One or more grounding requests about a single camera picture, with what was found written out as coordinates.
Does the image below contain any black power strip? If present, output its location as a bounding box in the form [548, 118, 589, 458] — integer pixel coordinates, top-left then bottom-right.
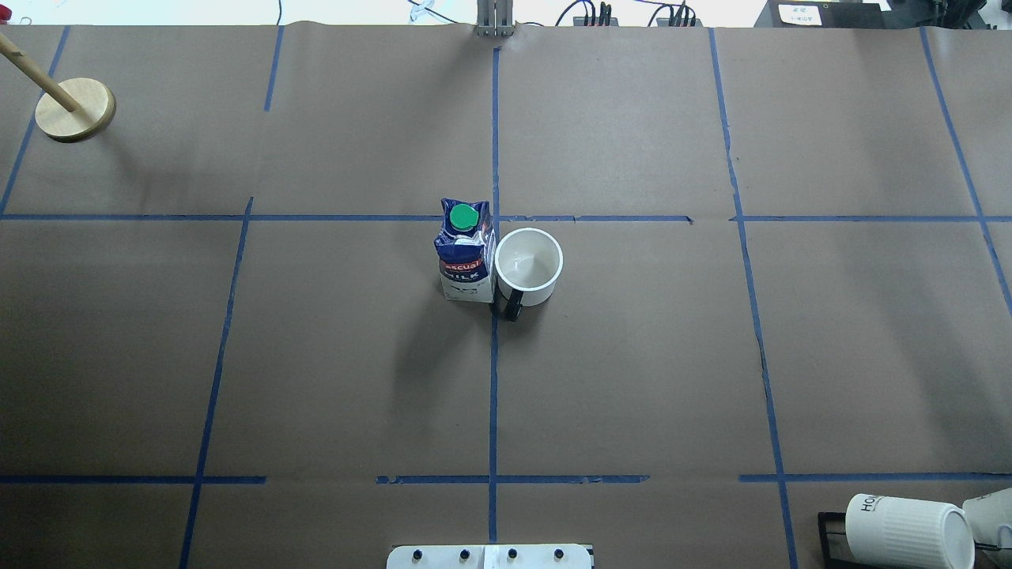
[556, 1, 704, 28]

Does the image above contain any aluminium frame post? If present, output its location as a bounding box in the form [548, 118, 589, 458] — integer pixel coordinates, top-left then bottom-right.
[474, 0, 515, 37]

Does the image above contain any white mug black handle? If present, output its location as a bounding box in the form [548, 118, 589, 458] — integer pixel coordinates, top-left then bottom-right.
[494, 228, 565, 322]

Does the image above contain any black wire rack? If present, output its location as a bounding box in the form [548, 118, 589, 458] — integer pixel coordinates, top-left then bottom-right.
[817, 511, 861, 568]

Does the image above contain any wooden mug tree stand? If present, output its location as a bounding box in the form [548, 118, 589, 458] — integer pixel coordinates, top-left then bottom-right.
[1, 35, 117, 143]

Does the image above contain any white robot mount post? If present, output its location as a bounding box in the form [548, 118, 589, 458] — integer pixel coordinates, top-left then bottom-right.
[386, 543, 595, 568]

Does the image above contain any white cup on rack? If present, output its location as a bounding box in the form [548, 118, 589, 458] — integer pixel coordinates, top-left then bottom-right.
[962, 488, 1011, 553]

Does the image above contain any blue white milk carton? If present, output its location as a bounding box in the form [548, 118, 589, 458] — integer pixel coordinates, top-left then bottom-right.
[433, 198, 497, 305]

